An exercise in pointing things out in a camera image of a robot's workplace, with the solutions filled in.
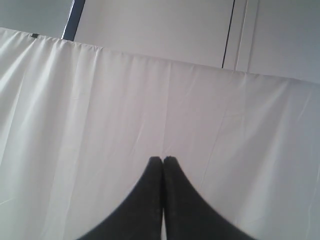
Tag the white backdrop cloth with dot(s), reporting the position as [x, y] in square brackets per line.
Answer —
[78, 124]

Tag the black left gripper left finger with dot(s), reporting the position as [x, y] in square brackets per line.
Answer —
[140, 215]

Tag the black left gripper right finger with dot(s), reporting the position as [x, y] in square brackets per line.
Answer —
[187, 215]

